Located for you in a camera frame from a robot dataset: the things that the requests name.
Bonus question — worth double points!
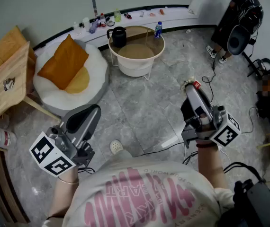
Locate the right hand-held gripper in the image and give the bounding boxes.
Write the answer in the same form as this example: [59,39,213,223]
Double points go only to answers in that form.
[180,83,242,148]

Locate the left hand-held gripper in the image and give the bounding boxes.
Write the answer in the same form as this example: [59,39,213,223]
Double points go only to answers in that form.
[29,105,102,177]

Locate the clear bag with red label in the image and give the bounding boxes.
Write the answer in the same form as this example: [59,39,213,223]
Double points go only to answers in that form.
[181,76,202,91]

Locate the black kettle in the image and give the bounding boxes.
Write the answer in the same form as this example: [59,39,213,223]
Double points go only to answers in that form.
[106,26,127,48]

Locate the person's right forearm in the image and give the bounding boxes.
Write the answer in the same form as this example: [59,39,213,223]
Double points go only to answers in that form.
[196,140,228,190]

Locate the person's left forearm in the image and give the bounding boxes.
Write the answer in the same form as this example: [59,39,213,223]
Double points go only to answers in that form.
[48,166,80,218]

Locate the person's right hand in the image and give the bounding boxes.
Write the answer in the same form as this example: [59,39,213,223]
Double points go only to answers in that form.
[199,115,211,126]

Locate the white clog shoe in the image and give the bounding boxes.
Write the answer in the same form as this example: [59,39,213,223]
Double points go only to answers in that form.
[109,140,124,155]

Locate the yellow round cushion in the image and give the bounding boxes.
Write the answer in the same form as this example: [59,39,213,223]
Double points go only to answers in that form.
[64,66,90,95]

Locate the white fluffy pouf seat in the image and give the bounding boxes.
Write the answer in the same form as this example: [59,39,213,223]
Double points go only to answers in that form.
[32,39,109,117]

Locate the thin metal bangle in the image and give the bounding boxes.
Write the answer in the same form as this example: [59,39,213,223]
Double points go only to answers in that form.
[57,176,79,185]

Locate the orange square cushion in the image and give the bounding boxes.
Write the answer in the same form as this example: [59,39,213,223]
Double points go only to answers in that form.
[37,34,90,91]

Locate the black shell chair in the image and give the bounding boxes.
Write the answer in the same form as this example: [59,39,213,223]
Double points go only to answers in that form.
[226,24,262,78]

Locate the blue label water bottle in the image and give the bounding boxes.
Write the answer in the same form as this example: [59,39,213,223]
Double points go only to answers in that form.
[153,21,163,39]

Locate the large red label bottle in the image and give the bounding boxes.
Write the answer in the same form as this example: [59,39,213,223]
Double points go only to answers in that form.
[0,126,18,148]

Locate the light wooden table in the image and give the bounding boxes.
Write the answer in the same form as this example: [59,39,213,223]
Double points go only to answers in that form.
[0,41,62,151]

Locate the small grey clip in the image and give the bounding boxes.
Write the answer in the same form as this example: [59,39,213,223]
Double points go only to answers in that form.
[3,78,16,92]

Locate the white curved ledge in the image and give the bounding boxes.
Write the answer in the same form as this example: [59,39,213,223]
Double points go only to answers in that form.
[33,5,198,54]

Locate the white pink print shirt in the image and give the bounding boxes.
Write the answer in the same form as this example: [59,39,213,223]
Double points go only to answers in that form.
[61,156,235,227]

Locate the clear plastic bottle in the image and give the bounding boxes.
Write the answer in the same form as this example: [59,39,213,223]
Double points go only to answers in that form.
[72,21,82,36]

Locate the purple cloth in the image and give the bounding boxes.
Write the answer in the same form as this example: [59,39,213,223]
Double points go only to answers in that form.
[89,18,100,34]

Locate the white paper cup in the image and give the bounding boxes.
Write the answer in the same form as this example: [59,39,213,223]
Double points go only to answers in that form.
[82,17,91,32]

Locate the dark wooden slatted panel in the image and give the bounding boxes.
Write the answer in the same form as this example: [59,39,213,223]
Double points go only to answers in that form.
[0,145,30,224]

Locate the light wooden box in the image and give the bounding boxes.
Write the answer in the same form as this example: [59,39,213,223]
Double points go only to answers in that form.
[0,25,37,85]

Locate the green drink bottle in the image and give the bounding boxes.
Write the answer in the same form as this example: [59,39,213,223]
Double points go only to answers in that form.
[113,8,122,22]

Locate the thin black floor cable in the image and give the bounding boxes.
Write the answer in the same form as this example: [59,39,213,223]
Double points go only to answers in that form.
[201,53,217,103]

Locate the red bead bracelet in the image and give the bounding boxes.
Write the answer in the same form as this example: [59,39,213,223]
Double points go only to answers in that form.
[195,142,217,149]

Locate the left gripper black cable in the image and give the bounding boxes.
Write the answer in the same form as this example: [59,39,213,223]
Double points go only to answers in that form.
[78,166,95,175]

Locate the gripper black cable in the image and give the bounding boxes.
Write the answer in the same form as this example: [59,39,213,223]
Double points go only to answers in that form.
[78,166,95,175]
[182,150,199,165]

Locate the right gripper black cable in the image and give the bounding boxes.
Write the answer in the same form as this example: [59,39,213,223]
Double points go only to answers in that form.
[182,150,199,165]

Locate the thick black cable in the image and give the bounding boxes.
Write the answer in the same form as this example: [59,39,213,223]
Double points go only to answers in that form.
[222,161,263,182]

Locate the black grey recorder pack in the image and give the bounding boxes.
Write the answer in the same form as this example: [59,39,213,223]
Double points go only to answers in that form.
[234,178,270,227]

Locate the vertical metal wall strip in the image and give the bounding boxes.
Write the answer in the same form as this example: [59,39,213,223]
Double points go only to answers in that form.
[89,0,98,17]

